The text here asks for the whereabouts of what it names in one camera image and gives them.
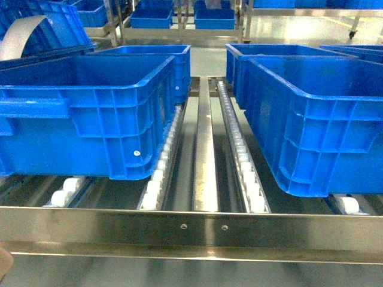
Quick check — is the white roller track right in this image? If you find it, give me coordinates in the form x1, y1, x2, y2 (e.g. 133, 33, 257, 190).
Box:
217, 80, 271, 213

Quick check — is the white roller track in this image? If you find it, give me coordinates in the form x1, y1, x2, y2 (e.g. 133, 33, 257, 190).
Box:
136, 104, 186, 211
217, 80, 271, 213

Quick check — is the tilted blue crate far left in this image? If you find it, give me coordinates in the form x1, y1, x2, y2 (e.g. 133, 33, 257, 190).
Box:
1, 1, 96, 58

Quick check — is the blue bin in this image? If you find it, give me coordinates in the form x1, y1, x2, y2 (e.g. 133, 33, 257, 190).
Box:
129, 1, 174, 29
193, 1, 236, 30

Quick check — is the rear right blue crate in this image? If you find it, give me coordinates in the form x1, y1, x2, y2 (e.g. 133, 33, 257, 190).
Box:
226, 44, 357, 110

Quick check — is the rear left blue crate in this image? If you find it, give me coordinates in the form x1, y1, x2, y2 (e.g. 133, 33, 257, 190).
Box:
89, 44, 192, 105

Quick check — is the steel flow rack shelf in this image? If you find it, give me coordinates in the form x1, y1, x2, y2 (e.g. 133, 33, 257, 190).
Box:
1, 77, 382, 264

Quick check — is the white roller track left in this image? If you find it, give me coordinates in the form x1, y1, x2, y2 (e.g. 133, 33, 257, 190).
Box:
136, 104, 186, 211

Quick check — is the white curved strip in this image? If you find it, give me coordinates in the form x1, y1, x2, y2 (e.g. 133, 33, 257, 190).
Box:
1, 15, 47, 61

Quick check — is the far blue bin left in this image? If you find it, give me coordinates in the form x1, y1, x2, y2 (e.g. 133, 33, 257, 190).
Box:
129, 1, 174, 29

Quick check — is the steel centre guide rail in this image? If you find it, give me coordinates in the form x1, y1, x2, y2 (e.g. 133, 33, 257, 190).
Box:
193, 77, 219, 212

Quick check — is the front right blue crate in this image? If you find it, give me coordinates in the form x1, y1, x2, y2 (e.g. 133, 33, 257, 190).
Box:
245, 57, 382, 197

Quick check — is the front left blue crate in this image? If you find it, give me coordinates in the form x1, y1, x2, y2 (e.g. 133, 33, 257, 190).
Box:
1, 55, 175, 181

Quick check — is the far blue bin right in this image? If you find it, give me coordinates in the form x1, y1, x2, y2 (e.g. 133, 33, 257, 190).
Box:
193, 1, 236, 30

